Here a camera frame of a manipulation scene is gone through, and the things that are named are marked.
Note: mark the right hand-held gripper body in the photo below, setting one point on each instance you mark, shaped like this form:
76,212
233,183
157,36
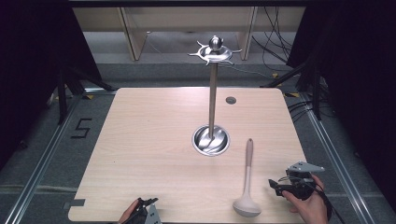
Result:
303,183

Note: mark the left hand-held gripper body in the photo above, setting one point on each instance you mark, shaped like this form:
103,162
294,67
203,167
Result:
146,216

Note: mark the beige ladle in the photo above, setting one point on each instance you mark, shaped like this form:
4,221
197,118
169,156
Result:
247,174

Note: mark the metal utensil rack stand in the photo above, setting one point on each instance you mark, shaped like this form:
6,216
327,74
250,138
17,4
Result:
212,102

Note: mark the person's left hand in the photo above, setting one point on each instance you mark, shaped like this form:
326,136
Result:
128,213

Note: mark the person's right hand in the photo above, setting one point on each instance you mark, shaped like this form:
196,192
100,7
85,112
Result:
308,210

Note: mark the grey table grommet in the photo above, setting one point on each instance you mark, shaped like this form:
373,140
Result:
230,100

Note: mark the black metal stand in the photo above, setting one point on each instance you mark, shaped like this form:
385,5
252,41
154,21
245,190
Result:
63,93
316,90

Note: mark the black curtain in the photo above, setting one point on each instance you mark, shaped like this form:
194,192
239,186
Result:
358,87
31,71

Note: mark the light wooden shelf unit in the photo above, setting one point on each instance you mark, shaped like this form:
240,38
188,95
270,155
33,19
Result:
193,18

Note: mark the aluminium floor rail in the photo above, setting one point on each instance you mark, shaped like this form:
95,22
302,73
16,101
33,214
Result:
40,161
339,168

